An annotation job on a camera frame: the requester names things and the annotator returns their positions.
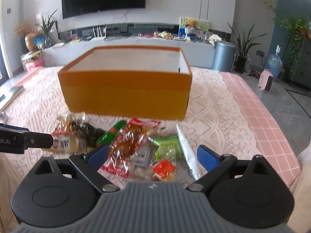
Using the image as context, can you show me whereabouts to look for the stack of books and boxes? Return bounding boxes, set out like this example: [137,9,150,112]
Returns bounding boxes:
[20,50,45,73]

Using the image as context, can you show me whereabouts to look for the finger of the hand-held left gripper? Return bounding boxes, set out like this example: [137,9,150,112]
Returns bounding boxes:
[22,130,54,150]

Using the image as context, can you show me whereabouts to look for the red clear packet of meat snack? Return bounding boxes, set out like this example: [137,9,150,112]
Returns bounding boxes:
[101,118,161,179]

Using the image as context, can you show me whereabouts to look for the blue water bottle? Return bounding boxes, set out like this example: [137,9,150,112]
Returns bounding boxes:
[265,45,283,81]

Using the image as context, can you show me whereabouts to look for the pink checked tablecloth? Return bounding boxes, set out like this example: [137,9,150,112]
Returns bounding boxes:
[219,71,303,193]

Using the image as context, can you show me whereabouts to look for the potted long-leaf plant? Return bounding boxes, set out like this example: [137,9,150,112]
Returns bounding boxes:
[227,21,262,74]

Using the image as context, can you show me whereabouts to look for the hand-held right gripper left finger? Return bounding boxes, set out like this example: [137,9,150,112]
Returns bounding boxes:
[34,145,120,195]

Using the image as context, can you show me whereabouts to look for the dried yellow flowers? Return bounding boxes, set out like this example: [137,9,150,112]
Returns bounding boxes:
[14,21,32,37]

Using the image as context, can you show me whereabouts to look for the orange cardboard box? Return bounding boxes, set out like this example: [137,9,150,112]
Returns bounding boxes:
[58,46,193,121]

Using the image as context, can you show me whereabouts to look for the white round ornament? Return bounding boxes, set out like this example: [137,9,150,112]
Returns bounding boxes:
[208,34,223,46]

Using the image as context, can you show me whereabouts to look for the pile of yellow snack bags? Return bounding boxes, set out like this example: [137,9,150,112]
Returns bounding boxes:
[153,30,174,40]

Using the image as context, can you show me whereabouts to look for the white stick packet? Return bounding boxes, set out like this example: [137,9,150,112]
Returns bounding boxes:
[176,124,202,180]

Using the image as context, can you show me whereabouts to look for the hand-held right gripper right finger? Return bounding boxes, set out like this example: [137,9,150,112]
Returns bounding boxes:
[186,145,276,195]

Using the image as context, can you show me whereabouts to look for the small red candy packet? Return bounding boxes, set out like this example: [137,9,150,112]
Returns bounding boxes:
[152,159,176,182]

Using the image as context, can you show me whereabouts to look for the green snack packet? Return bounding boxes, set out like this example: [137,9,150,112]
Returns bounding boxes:
[97,120,127,146]

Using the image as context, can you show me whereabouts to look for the white router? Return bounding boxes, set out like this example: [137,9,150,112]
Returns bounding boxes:
[91,25,107,41]

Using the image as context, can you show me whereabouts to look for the green plant in glass vase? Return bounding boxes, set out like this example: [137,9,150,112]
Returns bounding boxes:
[36,8,59,48]

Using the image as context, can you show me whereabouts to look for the grey television cabinet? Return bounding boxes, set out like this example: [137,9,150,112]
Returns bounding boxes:
[42,22,231,69]

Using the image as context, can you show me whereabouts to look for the pink fan heater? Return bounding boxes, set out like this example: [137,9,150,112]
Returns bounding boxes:
[258,69,274,92]

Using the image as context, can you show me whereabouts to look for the clear packet of brown snacks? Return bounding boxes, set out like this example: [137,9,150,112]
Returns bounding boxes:
[51,112,105,154]

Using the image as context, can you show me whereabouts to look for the clear packet of white balls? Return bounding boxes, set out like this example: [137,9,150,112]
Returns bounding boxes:
[131,139,158,177]

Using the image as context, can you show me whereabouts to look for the green and blue gift box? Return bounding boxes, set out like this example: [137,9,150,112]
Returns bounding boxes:
[179,17,210,41]

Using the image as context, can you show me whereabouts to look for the light green candy packet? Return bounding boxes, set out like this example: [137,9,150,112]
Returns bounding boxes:
[152,134,183,162]

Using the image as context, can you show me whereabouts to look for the metal trash can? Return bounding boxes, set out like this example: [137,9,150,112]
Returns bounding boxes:
[212,40,238,72]

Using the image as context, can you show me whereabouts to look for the orange round vase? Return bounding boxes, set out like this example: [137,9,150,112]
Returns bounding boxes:
[25,31,46,53]

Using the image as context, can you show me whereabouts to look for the trailing green vine plant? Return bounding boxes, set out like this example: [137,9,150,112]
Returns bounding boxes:
[279,15,311,79]

